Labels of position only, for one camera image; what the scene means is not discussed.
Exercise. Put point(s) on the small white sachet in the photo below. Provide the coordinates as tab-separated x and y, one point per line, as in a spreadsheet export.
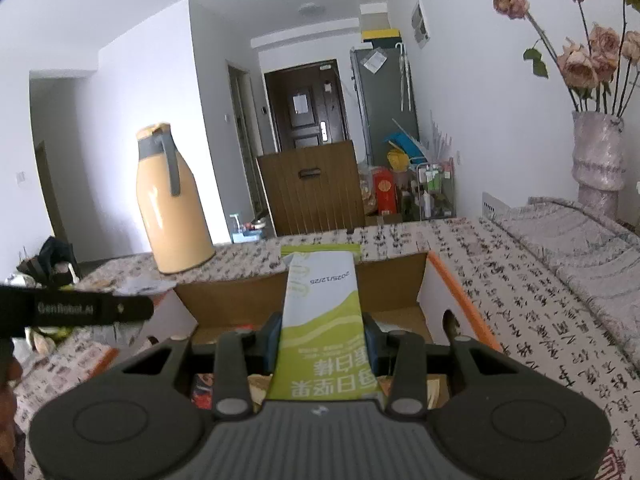
147	286

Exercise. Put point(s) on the red cardboard box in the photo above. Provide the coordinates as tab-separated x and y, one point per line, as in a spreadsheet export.
395	285

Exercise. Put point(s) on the blue plastic item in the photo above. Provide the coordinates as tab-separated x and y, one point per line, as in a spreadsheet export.
402	142

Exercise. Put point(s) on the dark wooden door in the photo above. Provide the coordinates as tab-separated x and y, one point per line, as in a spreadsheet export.
305	105

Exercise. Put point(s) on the person's left forearm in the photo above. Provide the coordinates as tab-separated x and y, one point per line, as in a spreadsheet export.
11	410

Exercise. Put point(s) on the yellow thermos jug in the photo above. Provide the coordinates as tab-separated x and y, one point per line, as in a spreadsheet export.
175	210

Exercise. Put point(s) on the grey refrigerator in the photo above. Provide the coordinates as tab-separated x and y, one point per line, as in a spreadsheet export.
385	120

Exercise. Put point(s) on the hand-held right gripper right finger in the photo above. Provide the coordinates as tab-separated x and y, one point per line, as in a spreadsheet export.
374	345

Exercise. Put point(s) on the cracker snack packet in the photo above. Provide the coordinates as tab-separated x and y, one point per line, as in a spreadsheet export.
261	390

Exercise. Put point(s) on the red snack bag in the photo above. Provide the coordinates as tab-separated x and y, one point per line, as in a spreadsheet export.
202	390

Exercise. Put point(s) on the white umbrella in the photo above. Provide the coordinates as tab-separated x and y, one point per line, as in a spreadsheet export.
404	75

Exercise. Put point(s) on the yellow plastic bag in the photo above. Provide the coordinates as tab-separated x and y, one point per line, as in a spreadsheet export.
398	160

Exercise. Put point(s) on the white paper note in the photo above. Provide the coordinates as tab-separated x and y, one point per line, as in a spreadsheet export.
374	62

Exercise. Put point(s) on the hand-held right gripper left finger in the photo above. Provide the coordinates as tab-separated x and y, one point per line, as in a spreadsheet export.
272	345

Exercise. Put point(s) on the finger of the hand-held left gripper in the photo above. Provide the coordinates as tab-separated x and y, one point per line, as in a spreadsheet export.
135	308

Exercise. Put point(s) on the red gift box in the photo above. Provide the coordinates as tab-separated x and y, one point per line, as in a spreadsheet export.
386	190

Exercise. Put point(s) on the yellow box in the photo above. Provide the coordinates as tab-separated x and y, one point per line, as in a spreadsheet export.
382	35

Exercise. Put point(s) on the dried pink roses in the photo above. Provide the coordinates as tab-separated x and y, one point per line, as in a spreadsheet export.
590	55

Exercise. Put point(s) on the wall poster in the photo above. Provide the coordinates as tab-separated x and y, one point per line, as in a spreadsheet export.
420	25

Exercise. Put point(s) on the black bag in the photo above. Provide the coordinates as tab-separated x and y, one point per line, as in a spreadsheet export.
47	257

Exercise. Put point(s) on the long green white snack packet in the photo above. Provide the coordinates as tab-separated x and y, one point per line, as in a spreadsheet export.
320	320

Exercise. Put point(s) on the grey quilted cover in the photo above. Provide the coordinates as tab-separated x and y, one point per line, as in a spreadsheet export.
575	240

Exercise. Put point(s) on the pink ribbed vase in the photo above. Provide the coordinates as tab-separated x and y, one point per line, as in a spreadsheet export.
597	160

